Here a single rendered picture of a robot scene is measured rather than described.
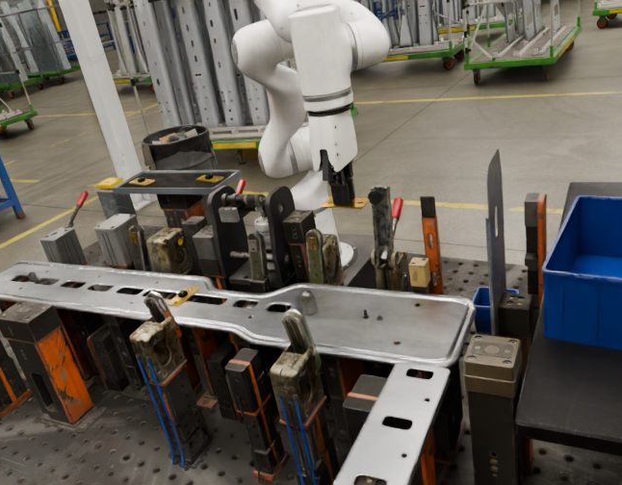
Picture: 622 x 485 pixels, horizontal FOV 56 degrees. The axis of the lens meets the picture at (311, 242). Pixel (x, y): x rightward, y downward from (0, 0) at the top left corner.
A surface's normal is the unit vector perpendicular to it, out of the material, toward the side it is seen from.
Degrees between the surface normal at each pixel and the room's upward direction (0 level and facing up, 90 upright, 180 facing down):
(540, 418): 0
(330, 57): 90
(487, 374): 89
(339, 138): 90
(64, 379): 90
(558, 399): 0
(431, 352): 0
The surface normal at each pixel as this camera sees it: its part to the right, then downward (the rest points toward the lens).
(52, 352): 0.89, 0.04
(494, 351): -0.18, -0.89
